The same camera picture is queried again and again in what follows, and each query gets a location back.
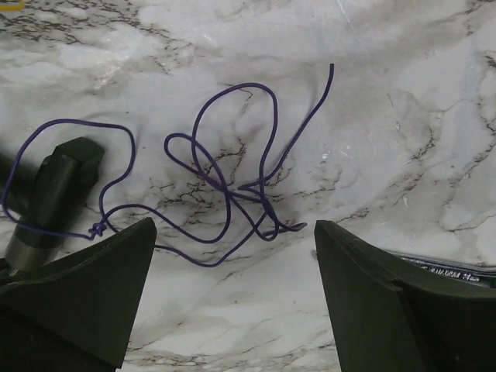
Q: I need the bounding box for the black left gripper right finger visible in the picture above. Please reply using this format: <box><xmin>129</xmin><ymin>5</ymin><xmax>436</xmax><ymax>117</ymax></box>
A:
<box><xmin>314</xmin><ymin>221</ymin><xmax>495</xmax><ymax>371</ymax></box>

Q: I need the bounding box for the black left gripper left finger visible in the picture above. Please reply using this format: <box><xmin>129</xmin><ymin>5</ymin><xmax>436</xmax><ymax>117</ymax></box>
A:
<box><xmin>1</xmin><ymin>218</ymin><xmax>157</xmax><ymax>372</ymax></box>

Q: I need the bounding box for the silver open-end wrench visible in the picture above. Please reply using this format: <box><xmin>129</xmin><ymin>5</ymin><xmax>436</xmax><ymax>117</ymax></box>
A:
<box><xmin>388</xmin><ymin>250</ymin><xmax>495</xmax><ymax>288</ymax></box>

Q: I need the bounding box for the black T-handle tool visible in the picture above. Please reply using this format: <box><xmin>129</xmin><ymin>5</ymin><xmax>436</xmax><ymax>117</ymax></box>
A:
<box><xmin>1</xmin><ymin>137</ymin><xmax>105</xmax><ymax>275</ymax></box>

